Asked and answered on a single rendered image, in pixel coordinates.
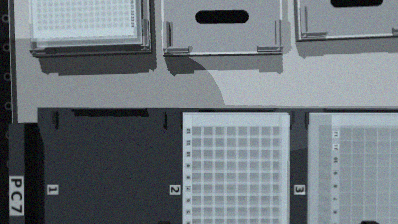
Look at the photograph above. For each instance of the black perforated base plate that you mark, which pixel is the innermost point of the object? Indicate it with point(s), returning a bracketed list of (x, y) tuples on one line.
[(5, 110)]

